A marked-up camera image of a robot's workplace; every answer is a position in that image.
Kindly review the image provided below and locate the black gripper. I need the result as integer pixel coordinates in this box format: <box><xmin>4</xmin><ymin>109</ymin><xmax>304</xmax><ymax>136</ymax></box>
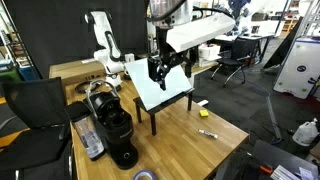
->
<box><xmin>147</xmin><ymin>27</ymin><xmax>195</xmax><ymax>92</ymax></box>

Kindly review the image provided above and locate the white board panel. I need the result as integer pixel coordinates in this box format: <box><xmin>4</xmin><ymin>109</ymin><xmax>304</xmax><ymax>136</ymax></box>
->
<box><xmin>124</xmin><ymin>57</ymin><xmax>194</xmax><ymax>112</ymax></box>

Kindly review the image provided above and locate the white storage box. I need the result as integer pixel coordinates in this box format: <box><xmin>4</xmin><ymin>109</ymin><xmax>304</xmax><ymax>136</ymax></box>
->
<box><xmin>198</xmin><ymin>43</ymin><xmax>222</xmax><ymax>68</ymax></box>

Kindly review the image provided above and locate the small white box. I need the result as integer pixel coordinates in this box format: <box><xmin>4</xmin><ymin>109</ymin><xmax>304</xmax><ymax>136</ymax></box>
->
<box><xmin>124</xmin><ymin>52</ymin><xmax>136</xmax><ymax>64</ymax></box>

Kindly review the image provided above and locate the small black stand table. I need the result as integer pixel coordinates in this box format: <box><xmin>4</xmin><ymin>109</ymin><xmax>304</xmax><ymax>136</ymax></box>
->
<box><xmin>132</xmin><ymin>89</ymin><xmax>195</xmax><ymax>137</ymax></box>

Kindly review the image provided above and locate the black chair with metal legs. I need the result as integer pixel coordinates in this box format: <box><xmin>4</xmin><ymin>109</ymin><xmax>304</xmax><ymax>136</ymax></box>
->
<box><xmin>210</xmin><ymin>36</ymin><xmax>262</xmax><ymax>88</ymax></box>

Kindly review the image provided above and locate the white marker pen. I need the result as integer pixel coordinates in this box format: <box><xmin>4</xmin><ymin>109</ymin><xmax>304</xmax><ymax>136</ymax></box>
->
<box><xmin>197</xmin><ymin>128</ymin><xmax>219</xmax><ymax>140</ymax></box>

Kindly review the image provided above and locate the white office desk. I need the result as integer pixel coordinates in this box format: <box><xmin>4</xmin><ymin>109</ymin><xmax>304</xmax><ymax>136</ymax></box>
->
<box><xmin>213</xmin><ymin>32</ymin><xmax>276</xmax><ymax>64</ymax></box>

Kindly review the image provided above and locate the black coffee maker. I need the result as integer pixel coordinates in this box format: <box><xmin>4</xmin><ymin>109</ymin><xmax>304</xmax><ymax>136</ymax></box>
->
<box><xmin>83</xmin><ymin>79</ymin><xmax>139</xmax><ymax>170</ymax></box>

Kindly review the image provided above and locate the long plain cardboard box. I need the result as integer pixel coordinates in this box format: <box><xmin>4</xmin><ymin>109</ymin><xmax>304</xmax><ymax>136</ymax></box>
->
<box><xmin>48</xmin><ymin>58</ymin><xmax>107</xmax><ymax>87</ymax></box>

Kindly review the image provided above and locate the clear water reservoir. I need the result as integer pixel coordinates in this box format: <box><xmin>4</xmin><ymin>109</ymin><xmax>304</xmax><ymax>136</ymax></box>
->
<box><xmin>72</xmin><ymin>116</ymin><xmax>106</xmax><ymax>162</ymax></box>

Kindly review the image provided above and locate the blue tape roll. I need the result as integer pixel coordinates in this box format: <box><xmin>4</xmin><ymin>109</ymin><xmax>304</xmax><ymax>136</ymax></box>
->
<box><xmin>132</xmin><ymin>169</ymin><xmax>157</xmax><ymax>180</ymax></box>

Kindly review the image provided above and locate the black backdrop curtain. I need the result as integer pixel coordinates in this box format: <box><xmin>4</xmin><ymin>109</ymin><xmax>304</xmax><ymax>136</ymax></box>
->
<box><xmin>3</xmin><ymin>0</ymin><xmax>150</xmax><ymax>80</ymax></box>

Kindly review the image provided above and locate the white panel with blue logo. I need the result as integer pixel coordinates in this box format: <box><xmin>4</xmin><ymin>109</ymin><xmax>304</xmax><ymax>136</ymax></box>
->
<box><xmin>272</xmin><ymin>35</ymin><xmax>320</xmax><ymax>100</ymax></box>

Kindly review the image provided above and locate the blue storage bin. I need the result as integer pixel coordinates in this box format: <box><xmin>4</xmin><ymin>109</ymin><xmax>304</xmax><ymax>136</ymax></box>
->
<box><xmin>18</xmin><ymin>65</ymin><xmax>40</xmax><ymax>81</ymax></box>

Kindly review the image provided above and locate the white plastic jug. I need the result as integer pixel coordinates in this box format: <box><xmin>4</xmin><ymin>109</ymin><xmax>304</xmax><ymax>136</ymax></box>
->
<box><xmin>292</xmin><ymin>117</ymin><xmax>320</xmax><ymax>148</ymax></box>

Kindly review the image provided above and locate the black mesh office chair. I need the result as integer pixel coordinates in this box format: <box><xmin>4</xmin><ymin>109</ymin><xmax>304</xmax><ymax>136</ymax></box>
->
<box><xmin>0</xmin><ymin>76</ymin><xmax>75</xmax><ymax>180</ymax></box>

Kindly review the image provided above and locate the coiled black cable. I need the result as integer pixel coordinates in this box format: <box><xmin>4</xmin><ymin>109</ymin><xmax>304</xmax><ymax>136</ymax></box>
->
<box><xmin>73</xmin><ymin>80</ymin><xmax>101</xmax><ymax>95</ymax></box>

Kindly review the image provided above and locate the orange handled tool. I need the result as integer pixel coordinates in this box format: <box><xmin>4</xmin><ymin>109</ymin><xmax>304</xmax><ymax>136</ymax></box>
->
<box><xmin>257</xmin><ymin>163</ymin><xmax>274</xmax><ymax>175</ymax></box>

